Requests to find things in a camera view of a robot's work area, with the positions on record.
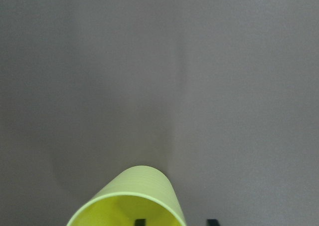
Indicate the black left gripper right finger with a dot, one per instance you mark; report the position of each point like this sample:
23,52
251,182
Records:
212,222

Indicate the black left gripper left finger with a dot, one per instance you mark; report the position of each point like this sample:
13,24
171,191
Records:
140,222

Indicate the yellow plastic cup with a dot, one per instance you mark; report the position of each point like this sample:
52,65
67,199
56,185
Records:
139,193

